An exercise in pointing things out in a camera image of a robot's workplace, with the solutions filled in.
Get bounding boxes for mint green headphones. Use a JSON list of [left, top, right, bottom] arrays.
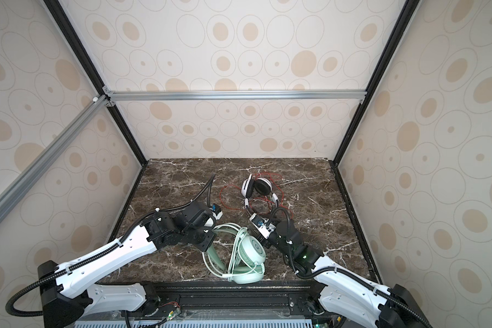
[[202, 223, 266, 284]]

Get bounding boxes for white black red headphones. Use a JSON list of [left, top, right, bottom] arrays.
[[241, 174, 280, 214]]

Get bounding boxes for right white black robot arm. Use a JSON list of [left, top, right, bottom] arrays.
[[251, 218, 431, 327]]

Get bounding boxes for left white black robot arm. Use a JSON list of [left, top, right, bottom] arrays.
[[5, 200, 222, 327]]

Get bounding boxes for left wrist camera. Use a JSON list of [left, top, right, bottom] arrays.
[[204, 204, 223, 228]]

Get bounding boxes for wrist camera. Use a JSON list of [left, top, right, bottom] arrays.
[[250, 214, 276, 239], [204, 204, 223, 228]]

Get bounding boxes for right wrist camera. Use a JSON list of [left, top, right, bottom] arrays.
[[250, 214, 276, 239]]

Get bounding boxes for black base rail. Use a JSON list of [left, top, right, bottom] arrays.
[[126, 280, 335, 318]]

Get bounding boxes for horizontal aluminium rail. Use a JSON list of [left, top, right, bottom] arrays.
[[107, 90, 366, 101]]

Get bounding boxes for left diagonal aluminium rail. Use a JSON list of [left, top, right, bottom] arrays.
[[0, 95, 108, 224]]

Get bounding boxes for left black frame post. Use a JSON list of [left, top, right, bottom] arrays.
[[43, 0, 148, 167]]

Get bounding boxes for black frame post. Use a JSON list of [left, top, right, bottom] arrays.
[[331, 0, 422, 168], [43, 0, 148, 167]]

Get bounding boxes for right black frame post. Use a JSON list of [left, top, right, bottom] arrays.
[[331, 0, 422, 168]]

